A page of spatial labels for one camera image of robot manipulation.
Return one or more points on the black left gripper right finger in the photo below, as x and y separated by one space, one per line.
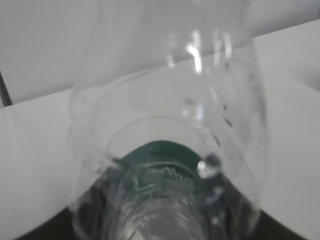
271 229

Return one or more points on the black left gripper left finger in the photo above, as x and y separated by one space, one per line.
60 227

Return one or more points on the clear water bottle green label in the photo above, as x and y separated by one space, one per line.
169 133

